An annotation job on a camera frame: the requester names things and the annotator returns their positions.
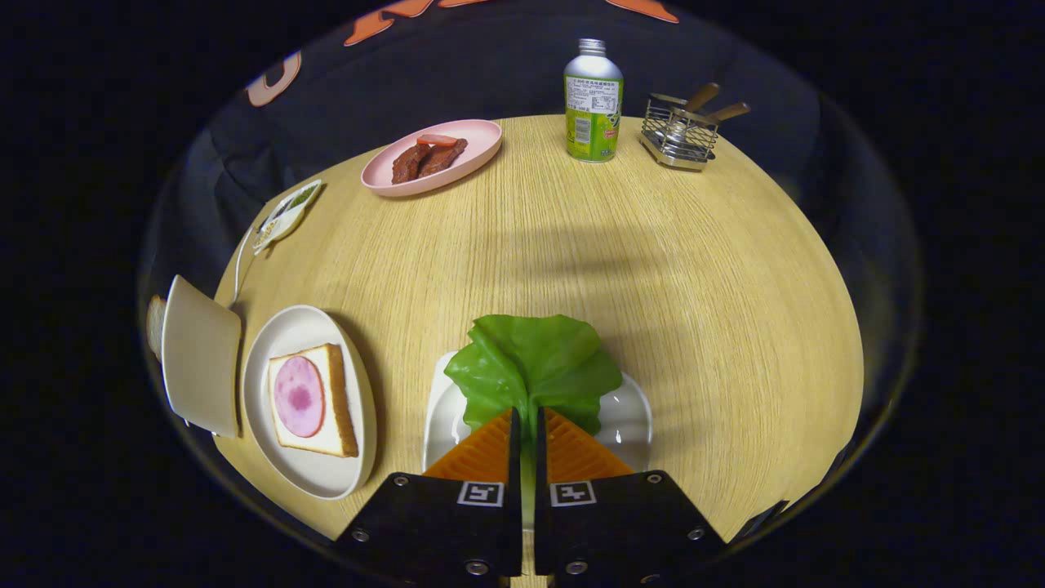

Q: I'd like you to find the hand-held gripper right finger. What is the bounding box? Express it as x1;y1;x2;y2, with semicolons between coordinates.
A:
535;407;727;587

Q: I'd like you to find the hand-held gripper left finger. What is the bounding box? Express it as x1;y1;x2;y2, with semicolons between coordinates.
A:
333;408;523;587

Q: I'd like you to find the green lettuce leaf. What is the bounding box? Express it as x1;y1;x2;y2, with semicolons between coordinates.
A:
444;314;624;532

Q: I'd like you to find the white rectangular dish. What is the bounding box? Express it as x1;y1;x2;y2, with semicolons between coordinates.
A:
422;351;654;476

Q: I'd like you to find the white bread slice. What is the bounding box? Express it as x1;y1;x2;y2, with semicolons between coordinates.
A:
268;343;360;458

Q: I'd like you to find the pink ham slice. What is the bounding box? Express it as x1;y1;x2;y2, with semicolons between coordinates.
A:
273;355;326;439

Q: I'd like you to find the white round plate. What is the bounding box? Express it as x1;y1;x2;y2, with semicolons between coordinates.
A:
242;305;378;501

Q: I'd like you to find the white toaster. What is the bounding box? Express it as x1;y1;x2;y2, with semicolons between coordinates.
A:
161;274;243;439

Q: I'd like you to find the white divided dish of beans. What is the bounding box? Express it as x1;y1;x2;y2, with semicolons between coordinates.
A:
253;180;323;256

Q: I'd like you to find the brown meat slice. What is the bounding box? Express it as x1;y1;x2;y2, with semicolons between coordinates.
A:
419;139;469;179
391;143;431;185

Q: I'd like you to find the pink plate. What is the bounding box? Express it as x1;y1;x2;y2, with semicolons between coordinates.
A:
361;119;504;198

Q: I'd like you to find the silver bottle with green label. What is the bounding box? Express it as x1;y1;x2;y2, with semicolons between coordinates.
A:
563;38;625;163

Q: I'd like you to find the white toaster cable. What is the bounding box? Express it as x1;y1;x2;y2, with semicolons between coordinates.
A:
233;229;258;307

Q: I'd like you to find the wire cutlery holder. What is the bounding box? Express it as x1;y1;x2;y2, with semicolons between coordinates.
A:
639;92;719;172

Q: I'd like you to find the wooden-handled utensil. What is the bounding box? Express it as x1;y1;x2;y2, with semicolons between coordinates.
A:
694;101;751;136
674;82;721;131

